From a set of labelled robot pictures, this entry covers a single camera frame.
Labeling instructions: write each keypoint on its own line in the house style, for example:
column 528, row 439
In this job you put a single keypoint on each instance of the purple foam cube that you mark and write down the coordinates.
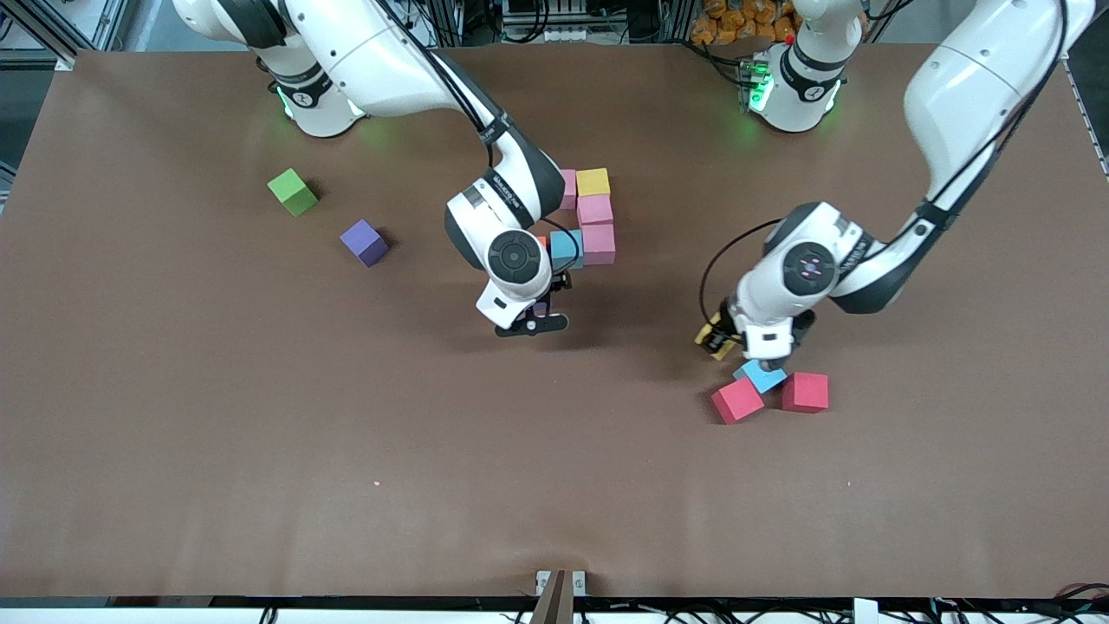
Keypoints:
column 364, row 243
column 540, row 308

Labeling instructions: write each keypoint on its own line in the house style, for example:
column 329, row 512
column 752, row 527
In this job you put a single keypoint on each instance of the yellow foam cube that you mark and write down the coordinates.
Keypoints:
column 712, row 323
column 593, row 182

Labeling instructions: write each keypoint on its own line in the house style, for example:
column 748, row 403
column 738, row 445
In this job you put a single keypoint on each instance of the teal foam cube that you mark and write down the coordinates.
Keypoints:
column 567, row 247

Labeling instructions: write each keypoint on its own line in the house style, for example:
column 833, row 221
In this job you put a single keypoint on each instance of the light blue foam cube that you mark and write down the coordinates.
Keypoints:
column 764, row 378

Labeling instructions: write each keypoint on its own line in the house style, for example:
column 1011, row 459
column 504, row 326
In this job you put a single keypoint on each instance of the pink foam cube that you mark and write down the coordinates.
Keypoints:
column 599, row 244
column 568, row 189
column 595, row 211

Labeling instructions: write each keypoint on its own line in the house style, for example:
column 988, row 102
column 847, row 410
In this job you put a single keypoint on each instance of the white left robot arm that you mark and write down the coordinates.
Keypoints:
column 970, row 78

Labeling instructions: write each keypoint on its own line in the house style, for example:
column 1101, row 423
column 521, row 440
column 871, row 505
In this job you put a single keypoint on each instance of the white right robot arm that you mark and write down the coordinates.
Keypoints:
column 372, row 52

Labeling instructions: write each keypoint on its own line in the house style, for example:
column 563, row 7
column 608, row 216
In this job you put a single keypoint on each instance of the red foam cube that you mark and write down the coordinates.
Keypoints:
column 737, row 399
column 806, row 392

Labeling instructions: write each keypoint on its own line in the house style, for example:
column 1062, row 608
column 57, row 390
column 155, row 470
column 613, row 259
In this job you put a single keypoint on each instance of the green foam cube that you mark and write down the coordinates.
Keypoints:
column 293, row 191

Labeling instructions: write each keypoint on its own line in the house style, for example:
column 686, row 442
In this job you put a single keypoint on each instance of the white power strip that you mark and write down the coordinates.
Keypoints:
column 565, row 35

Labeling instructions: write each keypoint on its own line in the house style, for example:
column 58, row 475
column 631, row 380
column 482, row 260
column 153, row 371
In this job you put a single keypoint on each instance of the pile of orange packets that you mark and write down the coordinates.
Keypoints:
column 736, row 22

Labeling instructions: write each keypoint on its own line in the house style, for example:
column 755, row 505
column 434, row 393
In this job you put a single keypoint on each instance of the metal bracket with brown post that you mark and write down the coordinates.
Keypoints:
column 560, row 594

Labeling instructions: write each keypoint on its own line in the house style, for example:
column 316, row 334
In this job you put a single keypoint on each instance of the aluminium table edge rail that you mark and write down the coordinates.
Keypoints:
column 1087, row 113

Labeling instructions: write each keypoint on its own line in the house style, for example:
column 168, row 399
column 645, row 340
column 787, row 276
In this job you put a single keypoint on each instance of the aluminium frame profile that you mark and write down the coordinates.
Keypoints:
column 52, row 35
column 1079, row 30

